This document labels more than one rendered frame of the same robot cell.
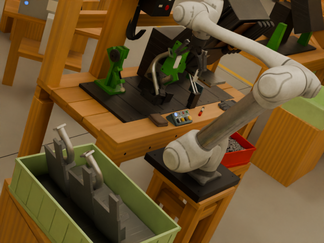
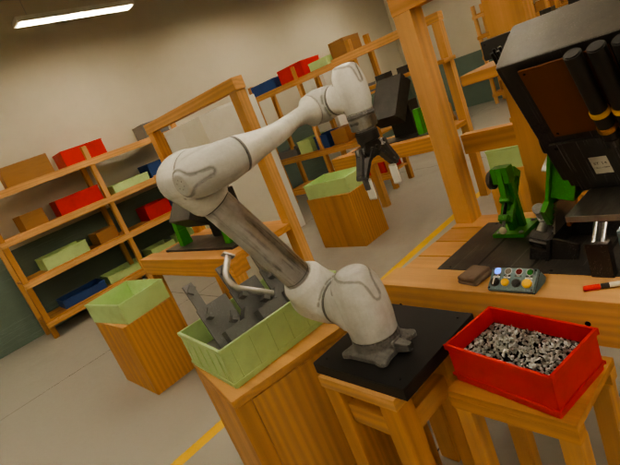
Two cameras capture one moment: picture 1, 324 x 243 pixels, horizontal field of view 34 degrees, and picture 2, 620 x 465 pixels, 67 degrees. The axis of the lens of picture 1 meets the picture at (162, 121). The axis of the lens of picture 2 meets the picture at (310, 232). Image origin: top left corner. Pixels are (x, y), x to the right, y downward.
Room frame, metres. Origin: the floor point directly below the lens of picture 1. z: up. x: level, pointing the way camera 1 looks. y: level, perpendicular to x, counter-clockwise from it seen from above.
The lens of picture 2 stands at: (2.77, -1.53, 1.67)
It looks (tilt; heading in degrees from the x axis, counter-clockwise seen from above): 15 degrees down; 111
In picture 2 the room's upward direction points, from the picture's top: 22 degrees counter-clockwise
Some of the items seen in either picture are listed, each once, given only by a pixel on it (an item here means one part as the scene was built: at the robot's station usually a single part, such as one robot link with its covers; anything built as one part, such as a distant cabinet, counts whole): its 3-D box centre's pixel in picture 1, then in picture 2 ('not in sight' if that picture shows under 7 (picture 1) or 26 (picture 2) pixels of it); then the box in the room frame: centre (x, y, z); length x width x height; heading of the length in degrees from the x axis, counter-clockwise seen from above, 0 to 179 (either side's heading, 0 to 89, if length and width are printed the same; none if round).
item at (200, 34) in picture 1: (202, 31); (363, 121); (2.49, -0.02, 1.54); 0.09 x 0.09 x 0.06
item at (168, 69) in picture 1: (178, 59); (565, 174); (3.02, 0.05, 1.17); 0.13 x 0.12 x 0.20; 148
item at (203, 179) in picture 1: (203, 166); (381, 339); (2.37, -0.28, 0.92); 0.22 x 0.18 x 0.06; 149
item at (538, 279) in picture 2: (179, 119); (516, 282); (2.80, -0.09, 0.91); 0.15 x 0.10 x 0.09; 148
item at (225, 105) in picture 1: (228, 104); not in sight; (3.27, -0.37, 0.91); 0.20 x 0.11 x 0.03; 151
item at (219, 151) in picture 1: (209, 145); (360, 300); (2.35, -0.27, 1.06); 0.18 x 0.16 x 0.22; 146
